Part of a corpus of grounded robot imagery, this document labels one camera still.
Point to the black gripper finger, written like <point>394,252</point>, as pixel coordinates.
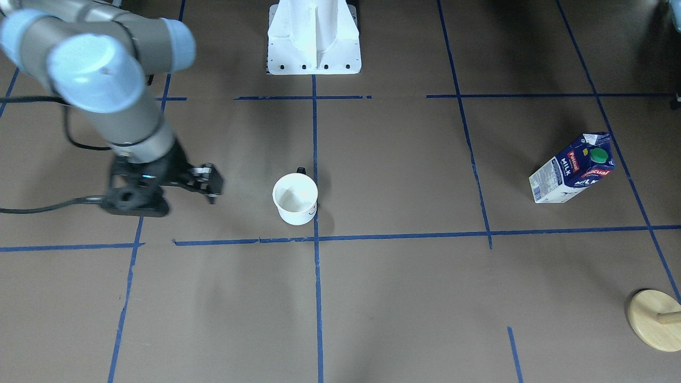
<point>206,180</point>

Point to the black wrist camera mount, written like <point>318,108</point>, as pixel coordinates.
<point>137,195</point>

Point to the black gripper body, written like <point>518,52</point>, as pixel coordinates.
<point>174,166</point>

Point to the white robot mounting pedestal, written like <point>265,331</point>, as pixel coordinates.
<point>313,38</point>

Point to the wooden stand with round base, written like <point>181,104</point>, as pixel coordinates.
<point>655,317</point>

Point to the blue Pascual milk carton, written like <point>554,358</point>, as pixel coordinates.
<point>584,162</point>

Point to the white smiley face mug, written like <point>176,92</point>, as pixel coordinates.
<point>295,196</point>

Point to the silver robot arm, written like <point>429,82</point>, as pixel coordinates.
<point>97,58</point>

